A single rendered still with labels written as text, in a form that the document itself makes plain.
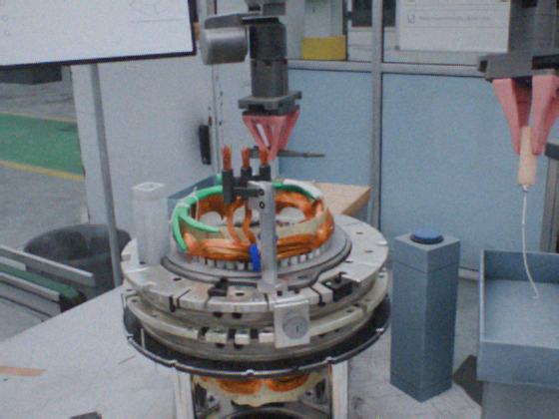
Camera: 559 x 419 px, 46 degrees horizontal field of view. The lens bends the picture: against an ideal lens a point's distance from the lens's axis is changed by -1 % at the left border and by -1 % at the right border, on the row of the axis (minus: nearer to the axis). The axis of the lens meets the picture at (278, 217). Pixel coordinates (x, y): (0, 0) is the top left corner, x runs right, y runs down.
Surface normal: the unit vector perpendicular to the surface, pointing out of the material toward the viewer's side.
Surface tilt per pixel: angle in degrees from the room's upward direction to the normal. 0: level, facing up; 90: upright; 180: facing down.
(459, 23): 90
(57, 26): 83
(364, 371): 0
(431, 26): 90
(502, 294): 0
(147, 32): 83
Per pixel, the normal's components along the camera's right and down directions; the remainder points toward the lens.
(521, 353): -0.28, 0.31
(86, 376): -0.03, -0.95
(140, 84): -0.58, 0.29
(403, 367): -0.82, 0.21
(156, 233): 0.81, 0.16
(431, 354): 0.57, 0.25
